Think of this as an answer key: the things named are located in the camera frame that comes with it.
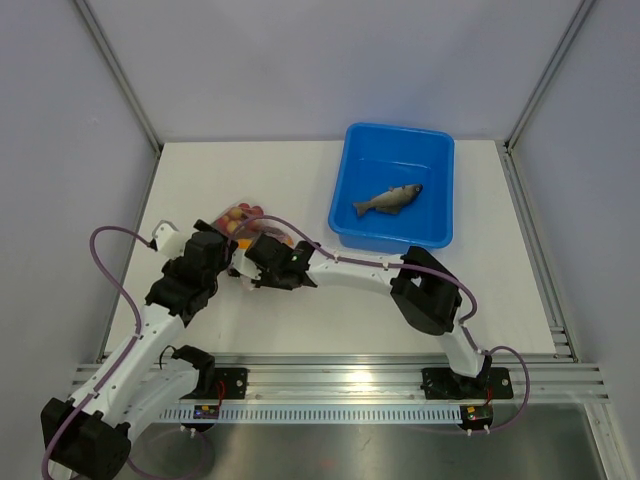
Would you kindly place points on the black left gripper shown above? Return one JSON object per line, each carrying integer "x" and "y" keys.
{"x": 227, "y": 252}

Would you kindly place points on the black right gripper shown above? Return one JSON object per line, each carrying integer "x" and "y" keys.
{"x": 265, "y": 281}

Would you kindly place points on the clear zip top bag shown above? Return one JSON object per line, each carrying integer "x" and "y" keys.
{"x": 268, "y": 228}

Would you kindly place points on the grey toy fish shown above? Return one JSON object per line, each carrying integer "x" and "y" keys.
{"x": 391, "y": 201}

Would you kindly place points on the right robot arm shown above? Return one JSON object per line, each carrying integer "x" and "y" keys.
{"x": 430, "y": 299}

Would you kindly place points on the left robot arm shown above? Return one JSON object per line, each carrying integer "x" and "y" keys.
{"x": 92, "y": 432}

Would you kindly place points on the red toy grape bunch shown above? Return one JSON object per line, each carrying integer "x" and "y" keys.
{"x": 240, "y": 220}

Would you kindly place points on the blue plastic bin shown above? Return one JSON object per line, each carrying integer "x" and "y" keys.
{"x": 377, "y": 157}

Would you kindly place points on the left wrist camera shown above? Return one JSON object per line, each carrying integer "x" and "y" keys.
{"x": 167, "y": 239}

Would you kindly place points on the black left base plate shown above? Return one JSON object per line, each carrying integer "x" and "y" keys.
{"x": 231, "y": 383}

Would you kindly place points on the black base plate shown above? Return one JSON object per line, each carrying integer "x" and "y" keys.
{"x": 440, "y": 383}
{"x": 231, "y": 383}

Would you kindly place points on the white slotted cable duct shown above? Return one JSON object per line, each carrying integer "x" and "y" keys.
{"x": 312, "y": 414}

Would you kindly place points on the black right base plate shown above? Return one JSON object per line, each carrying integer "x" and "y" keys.
{"x": 440, "y": 383}

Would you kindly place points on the aluminium frame post left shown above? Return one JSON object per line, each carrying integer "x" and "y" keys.
{"x": 107, "y": 52}

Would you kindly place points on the aluminium frame post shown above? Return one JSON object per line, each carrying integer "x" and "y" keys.
{"x": 556, "y": 60}
{"x": 107, "y": 52}

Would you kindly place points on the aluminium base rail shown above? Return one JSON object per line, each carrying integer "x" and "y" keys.
{"x": 395, "y": 378}

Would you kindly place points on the aluminium frame post right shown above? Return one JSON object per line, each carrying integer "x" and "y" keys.
{"x": 556, "y": 60}

